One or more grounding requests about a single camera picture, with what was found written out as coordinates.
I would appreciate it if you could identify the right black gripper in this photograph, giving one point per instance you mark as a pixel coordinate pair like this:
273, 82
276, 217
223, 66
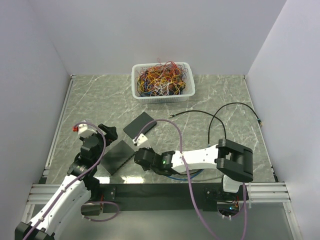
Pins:
149, 149

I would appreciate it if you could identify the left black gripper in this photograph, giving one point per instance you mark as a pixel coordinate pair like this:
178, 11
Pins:
111, 135

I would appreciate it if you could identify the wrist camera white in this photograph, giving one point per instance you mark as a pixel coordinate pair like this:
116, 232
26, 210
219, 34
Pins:
83, 129
141, 142

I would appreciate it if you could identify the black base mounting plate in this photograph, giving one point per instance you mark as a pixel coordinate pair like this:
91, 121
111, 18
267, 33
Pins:
163, 196

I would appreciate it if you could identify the black network switch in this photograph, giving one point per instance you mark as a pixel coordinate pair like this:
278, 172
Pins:
117, 157
134, 127

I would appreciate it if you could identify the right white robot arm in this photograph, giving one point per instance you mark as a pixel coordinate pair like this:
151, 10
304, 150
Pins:
234, 160

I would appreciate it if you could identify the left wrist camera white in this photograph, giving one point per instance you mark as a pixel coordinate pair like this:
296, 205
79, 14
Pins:
83, 129

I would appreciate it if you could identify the white plastic basket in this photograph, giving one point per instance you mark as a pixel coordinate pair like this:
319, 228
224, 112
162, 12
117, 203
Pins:
162, 82

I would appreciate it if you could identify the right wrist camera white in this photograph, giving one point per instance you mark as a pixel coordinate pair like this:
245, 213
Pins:
141, 142

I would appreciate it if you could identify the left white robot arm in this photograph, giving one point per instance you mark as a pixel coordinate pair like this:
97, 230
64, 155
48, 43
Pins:
78, 187

